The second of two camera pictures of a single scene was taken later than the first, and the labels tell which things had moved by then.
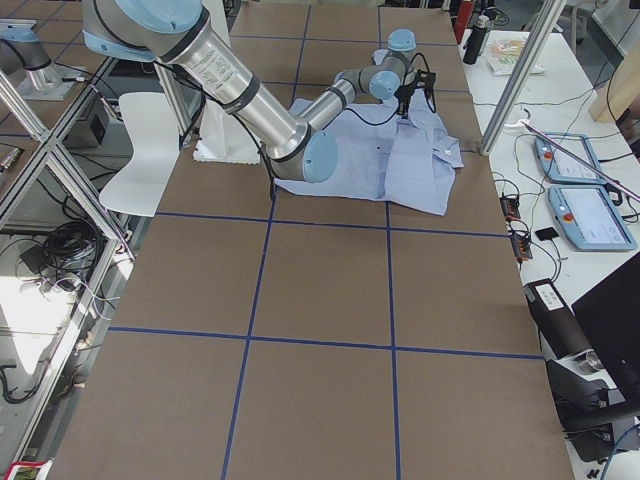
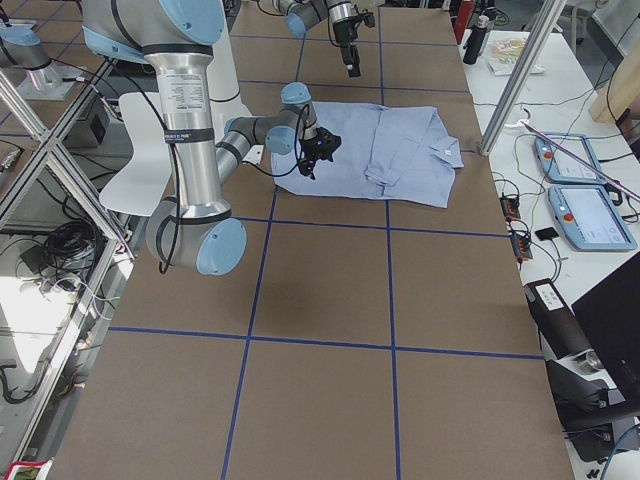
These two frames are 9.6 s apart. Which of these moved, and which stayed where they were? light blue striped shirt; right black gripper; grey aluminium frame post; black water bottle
Moved: right black gripper
Stayed: grey aluminium frame post; black water bottle; light blue striped shirt
